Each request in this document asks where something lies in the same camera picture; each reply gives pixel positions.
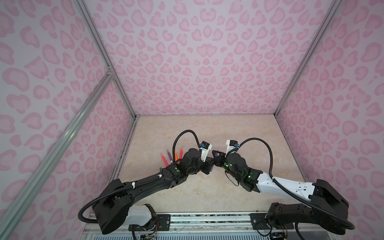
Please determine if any diagonal aluminium frame bar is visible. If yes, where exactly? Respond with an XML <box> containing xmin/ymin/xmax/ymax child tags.
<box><xmin>1</xmin><ymin>73</ymin><xmax>114</xmax><ymax>240</ymax></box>

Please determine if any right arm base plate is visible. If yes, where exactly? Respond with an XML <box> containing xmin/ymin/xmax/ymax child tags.
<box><xmin>249</xmin><ymin>213</ymin><xmax>271</xmax><ymax>231</ymax></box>

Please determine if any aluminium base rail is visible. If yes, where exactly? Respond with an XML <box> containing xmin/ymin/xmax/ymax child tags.
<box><xmin>80</xmin><ymin>211</ymin><xmax>346</xmax><ymax>240</ymax></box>

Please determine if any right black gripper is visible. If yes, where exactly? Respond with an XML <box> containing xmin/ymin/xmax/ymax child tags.
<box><xmin>210</xmin><ymin>151</ymin><xmax>241</xmax><ymax>182</ymax></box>

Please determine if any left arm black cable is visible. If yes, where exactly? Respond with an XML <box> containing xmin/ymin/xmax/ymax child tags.
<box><xmin>77</xmin><ymin>129</ymin><xmax>201</xmax><ymax>224</ymax></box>

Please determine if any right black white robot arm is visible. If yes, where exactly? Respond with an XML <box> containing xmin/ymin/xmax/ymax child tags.
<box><xmin>213</xmin><ymin>151</ymin><xmax>355</xmax><ymax>235</ymax></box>

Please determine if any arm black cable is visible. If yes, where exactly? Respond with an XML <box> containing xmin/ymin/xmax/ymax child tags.
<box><xmin>77</xmin><ymin>129</ymin><xmax>201</xmax><ymax>224</ymax></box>
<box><xmin>236</xmin><ymin>137</ymin><xmax>356</xmax><ymax>231</ymax></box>

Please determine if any orange pen group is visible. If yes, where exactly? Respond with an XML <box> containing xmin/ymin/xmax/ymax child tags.
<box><xmin>174</xmin><ymin>150</ymin><xmax>178</xmax><ymax>162</ymax></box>

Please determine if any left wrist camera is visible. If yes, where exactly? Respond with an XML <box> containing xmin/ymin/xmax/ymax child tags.
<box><xmin>199</xmin><ymin>141</ymin><xmax>212</xmax><ymax>163</ymax></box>

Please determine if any pink pen group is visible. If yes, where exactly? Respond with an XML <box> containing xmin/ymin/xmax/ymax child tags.
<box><xmin>161</xmin><ymin>153</ymin><xmax>169</xmax><ymax>167</ymax></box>
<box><xmin>179</xmin><ymin>147</ymin><xmax>184</xmax><ymax>160</ymax></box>

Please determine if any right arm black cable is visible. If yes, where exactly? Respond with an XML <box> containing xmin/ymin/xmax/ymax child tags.
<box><xmin>236</xmin><ymin>137</ymin><xmax>356</xmax><ymax>231</ymax></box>

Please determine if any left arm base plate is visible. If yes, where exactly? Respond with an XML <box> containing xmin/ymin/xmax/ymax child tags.
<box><xmin>129</xmin><ymin>214</ymin><xmax>171</xmax><ymax>232</ymax></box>

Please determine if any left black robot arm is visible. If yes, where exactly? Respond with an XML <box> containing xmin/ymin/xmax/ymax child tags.
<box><xmin>92</xmin><ymin>148</ymin><xmax>216</xmax><ymax>235</ymax></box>

